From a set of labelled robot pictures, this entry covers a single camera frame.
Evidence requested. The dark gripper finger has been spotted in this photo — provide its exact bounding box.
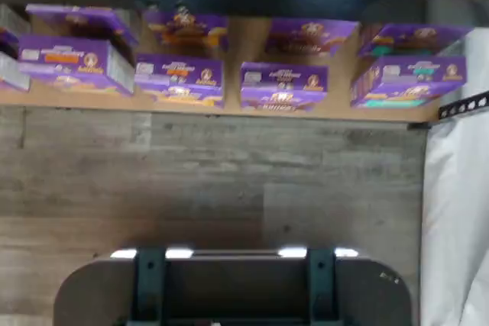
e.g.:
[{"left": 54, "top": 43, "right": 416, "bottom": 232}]
[
  {"left": 133, "top": 247, "right": 167, "bottom": 326},
  {"left": 306, "top": 247, "right": 339, "bottom": 326}
]

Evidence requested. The purple Annie's box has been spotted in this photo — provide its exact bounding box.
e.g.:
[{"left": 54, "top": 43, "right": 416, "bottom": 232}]
[
  {"left": 0, "top": 27, "right": 21, "bottom": 56},
  {"left": 350, "top": 54, "right": 468, "bottom": 109},
  {"left": 134, "top": 53, "right": 225, "bottom": 110},
  {"left": 239, "top": 61, "right": 330, "bottom": 114},
  {"left": 17, "top": 34, "right": 135, "bottom": 97},
  {"left": 264, "top": 18, "right": 361, "bottom": 63},
  {"left": 144, "top": 8, "right": 230, "bottom": 58},
  {"left": 25, "top": 4, "right": 139, "bottom": 60},
  {"left": 0, "top": 50, "right": 32, "bottom": 93},
  {"left": 358, "top": 23, "right": 475, "bottom": 60}
]

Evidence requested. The white fabric curtain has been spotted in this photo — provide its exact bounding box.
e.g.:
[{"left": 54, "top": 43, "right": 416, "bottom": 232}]
[{"left": 419, "top": 26, "right": 489, "bottom": 326}]

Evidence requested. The purple Annie's boxes group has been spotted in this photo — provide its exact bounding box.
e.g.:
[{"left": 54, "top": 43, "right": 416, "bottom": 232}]
[{"left": 0, "top": 81, "right": 442, "bottom": 124}]

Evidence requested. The black metal shelf frame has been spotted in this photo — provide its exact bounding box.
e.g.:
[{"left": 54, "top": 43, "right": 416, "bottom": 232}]
[{"left": 0, "top": 0, "right": 489, "bottom": 131}]

